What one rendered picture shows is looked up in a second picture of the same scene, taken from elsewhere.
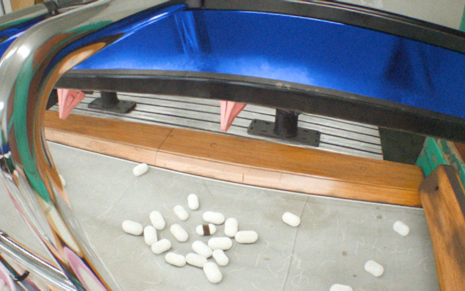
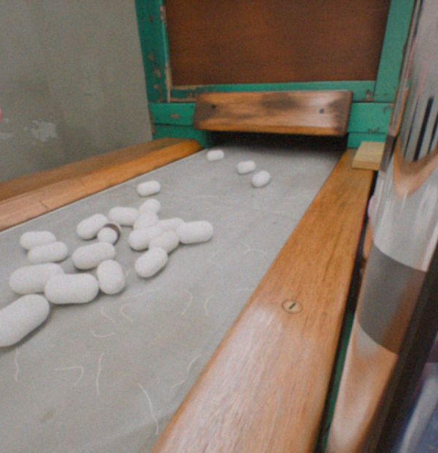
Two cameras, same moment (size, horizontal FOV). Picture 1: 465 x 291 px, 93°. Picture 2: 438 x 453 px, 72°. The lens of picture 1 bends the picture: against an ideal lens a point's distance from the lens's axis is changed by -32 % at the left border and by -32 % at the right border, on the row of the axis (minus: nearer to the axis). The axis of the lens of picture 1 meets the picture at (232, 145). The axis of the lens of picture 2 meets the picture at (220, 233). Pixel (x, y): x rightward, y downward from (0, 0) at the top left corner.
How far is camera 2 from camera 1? 0.40 m
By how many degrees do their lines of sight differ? 65
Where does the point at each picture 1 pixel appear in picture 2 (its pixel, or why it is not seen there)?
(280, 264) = (203, 204)
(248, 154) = (14, 188)
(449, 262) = (283, 116)
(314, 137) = not seen: hidden behind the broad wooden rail
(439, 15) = (9, 69)
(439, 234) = (252, 119)
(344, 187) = (141, 163)
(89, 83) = not seen: outside the picture
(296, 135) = not seen: hidden behind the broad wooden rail
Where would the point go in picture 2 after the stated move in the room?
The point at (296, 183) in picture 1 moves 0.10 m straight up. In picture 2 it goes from (101, 179) to (87, 109)
